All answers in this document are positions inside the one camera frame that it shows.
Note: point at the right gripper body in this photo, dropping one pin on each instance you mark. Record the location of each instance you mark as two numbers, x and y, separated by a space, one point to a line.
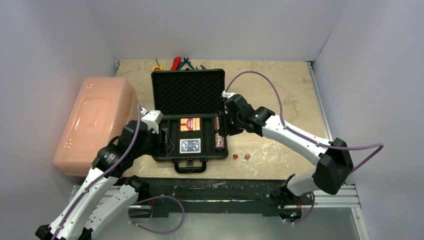
227 123

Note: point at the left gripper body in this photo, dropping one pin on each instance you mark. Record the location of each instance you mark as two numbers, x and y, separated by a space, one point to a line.
157 147

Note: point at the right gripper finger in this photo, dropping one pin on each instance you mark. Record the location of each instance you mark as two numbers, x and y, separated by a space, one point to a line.
222 117
235 130

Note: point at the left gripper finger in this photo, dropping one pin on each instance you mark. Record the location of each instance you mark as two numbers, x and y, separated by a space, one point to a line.
164 135
169 149

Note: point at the blue playing card deck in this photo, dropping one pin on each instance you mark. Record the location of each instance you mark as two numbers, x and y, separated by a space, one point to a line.
190 146

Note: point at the red Texas Hold'em card deck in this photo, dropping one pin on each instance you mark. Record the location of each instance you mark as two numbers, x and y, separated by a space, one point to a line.
190 124

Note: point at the black poker carrying case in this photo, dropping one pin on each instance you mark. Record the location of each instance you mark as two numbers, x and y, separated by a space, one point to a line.
190 94

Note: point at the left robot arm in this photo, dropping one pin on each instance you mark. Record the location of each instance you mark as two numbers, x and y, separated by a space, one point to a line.
84 217

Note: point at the yellow tape measure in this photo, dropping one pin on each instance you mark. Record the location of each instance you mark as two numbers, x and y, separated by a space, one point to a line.
157 68

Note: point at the orange plastic storage bin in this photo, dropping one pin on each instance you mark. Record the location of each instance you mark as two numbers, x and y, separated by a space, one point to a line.
104 105

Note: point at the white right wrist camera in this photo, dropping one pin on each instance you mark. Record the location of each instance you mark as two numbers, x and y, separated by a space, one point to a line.
227 95

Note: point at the blue handled cutters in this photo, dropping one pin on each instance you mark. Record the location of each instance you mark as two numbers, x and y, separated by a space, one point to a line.
185 62

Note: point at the red handled pliers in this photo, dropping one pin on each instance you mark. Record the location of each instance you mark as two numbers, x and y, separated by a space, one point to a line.
176 63

